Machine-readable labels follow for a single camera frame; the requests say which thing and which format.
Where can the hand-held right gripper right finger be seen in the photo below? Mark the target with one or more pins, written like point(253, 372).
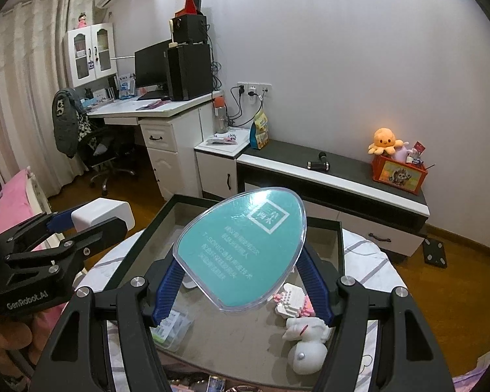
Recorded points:
point(314, 290)

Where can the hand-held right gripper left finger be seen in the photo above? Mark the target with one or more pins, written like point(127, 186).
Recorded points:
point(167, 294)

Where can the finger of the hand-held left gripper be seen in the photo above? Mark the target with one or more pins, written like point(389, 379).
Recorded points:
point(102, 232)
point(61, 220)

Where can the white rectangular device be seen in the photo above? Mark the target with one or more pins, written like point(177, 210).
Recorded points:
point(100, 214)

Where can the pink building block figure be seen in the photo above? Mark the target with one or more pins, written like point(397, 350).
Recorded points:
point(294, 300)

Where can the clear plastic box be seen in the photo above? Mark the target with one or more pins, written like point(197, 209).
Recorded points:
point(173, 328)

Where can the pale pink bunny plush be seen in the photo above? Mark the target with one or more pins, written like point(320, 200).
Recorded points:
point(306, 328)

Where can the white handheld device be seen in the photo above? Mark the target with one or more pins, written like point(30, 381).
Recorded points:
point(308, 357)

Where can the pink box with black rim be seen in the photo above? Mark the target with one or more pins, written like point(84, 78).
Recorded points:
point(228, 335)

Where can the teal egg-shaped case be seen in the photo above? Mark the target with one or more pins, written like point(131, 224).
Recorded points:
point(241, 253)

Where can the person's left hand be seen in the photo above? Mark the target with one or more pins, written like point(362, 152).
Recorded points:
point(0, 339)

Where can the pink blanket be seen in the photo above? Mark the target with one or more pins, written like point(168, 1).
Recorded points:
point(12, 196)

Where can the striped white quilt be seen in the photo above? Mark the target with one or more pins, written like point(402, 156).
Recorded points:
point(375, 269)

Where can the black office chair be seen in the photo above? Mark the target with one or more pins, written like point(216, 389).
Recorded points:
point(106, 151)

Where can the grey jacket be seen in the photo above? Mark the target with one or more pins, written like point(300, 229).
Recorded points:
point(67, 124)

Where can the white desk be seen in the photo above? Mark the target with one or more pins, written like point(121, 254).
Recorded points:
point(175, 151)

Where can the black top low cabinet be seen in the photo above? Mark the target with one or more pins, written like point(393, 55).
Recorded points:
point(351, 183)

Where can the black floor scale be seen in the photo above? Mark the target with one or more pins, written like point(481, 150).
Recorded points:
point(435, 252)

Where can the small black handheld tool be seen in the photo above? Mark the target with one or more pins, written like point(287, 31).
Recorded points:
point(319, 162)

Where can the small white nightstand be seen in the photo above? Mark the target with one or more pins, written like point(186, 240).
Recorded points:
point(216, 171)

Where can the cream curtain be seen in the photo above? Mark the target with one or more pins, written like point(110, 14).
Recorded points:
point(24, 90)

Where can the pink mouse pad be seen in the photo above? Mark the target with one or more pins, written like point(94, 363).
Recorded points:
point(149, 105)

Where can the row of books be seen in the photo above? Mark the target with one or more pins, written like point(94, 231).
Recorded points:
point(114, 90)

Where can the orange storage box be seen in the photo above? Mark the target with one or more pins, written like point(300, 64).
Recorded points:
point(400, 175)

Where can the purple plush toy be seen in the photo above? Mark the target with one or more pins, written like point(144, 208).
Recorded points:
point(402, 153)

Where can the orange cap water bottle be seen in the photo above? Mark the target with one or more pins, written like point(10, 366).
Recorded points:
point(220, 116)

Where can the blue snack bag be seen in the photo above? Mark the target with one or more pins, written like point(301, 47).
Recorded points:
point(260, 132)

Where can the orange octopus plush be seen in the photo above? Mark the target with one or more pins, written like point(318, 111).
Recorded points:
point(386, 139)

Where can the white hutch cabinet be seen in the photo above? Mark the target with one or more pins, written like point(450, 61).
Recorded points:
point(90, 55)

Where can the black computer monitor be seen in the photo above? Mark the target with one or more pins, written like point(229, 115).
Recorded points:
point(151, 65)

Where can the black computer tower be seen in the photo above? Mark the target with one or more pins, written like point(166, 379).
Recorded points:
point(190, 71)

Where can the small doll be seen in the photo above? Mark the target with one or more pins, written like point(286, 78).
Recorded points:
point(82, 21)

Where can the black speaker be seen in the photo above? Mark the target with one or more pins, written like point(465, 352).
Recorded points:
point(192, 29)

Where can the white bed frame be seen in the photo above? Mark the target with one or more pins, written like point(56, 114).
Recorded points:
point(39, 192)

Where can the white wall socket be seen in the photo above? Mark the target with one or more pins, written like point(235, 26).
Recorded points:
point(255, 90)

